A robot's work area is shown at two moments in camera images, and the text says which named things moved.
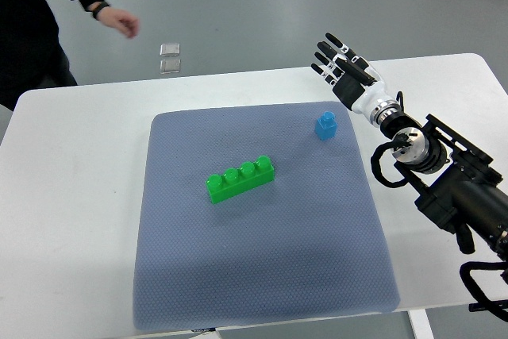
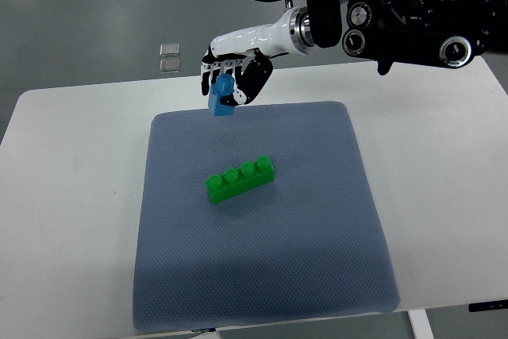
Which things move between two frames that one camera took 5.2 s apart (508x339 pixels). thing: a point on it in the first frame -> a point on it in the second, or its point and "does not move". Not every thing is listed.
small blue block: (326, 126) -> (222, 86)
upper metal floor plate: (170, 49) does not move
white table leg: (421, 324) does not move
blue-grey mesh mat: (310, 245) does not move
